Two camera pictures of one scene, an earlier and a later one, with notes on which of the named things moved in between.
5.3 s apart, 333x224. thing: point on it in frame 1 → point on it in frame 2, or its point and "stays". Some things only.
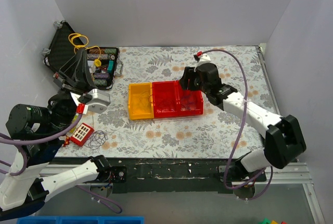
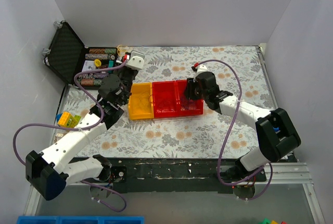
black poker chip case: [102, 63] stays
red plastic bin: [166, 99] stays
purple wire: [99, 137] → [186, 104]
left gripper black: [72, 84] → [126, 70]
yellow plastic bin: [140, 102] stays
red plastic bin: [188, 102] stays
